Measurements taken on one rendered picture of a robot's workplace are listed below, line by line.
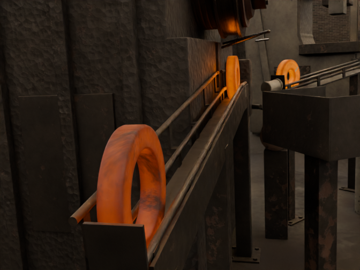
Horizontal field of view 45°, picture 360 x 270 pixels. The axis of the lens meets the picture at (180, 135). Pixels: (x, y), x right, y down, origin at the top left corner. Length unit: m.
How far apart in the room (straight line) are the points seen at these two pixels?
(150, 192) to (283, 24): 3.75
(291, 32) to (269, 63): 0.35
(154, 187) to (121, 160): 0.15
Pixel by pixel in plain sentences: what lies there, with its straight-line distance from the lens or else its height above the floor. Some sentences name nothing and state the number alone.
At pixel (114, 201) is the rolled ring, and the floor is 0.66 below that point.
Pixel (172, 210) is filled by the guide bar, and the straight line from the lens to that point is 0.63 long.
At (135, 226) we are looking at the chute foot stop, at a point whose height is 0.63.
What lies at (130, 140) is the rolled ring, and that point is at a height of 0.72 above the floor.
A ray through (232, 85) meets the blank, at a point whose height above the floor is 0.71.
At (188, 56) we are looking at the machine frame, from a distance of 1.17.
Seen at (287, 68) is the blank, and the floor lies 0.75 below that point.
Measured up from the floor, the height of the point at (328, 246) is 0.32.
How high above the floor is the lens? 0.82
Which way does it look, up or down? 10 degrees down
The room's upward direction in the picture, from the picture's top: 3 degrees counter-clockwise
